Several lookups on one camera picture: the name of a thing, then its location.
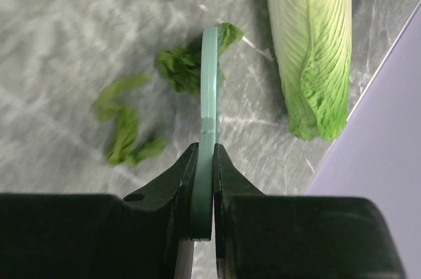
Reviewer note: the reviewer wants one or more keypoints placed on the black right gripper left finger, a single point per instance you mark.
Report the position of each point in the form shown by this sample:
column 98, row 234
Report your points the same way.
column 95, row 235

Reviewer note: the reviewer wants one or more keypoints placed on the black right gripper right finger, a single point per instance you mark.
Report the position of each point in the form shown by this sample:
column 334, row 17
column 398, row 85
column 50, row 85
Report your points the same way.
column 268, row 236

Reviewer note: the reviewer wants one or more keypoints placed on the teal hand brush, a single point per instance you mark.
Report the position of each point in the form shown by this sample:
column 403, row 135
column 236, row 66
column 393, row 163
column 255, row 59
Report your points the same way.
column 200, row 215

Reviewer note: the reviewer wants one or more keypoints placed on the long green napa cabbage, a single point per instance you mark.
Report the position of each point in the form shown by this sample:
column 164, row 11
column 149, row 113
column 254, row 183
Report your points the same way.
column 312, row 43

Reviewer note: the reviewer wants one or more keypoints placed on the green leaf scrap front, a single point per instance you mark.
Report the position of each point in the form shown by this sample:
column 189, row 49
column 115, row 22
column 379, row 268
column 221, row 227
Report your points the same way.
column 123, row 149

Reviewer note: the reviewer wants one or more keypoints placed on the green leaf scrap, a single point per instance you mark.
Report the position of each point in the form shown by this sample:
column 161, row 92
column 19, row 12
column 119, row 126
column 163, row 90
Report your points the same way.
column 123, row 149
column 181, row 66

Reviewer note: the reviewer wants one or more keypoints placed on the green leaf scrap back right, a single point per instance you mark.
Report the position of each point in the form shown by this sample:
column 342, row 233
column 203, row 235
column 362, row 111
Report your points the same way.
column 181, row 66

